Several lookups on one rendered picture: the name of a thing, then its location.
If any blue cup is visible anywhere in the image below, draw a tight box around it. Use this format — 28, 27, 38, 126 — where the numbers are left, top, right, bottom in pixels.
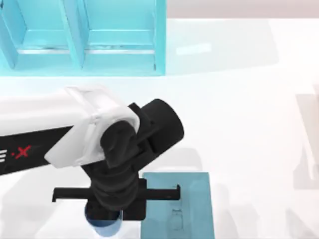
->
85, 208, 123, 238

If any blue book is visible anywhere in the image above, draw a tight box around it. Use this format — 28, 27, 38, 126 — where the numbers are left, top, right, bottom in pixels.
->
139, 172, 216, 239

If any light blue rack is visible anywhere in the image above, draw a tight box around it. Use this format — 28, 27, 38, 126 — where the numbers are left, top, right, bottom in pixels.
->
0, 0, 167, 77

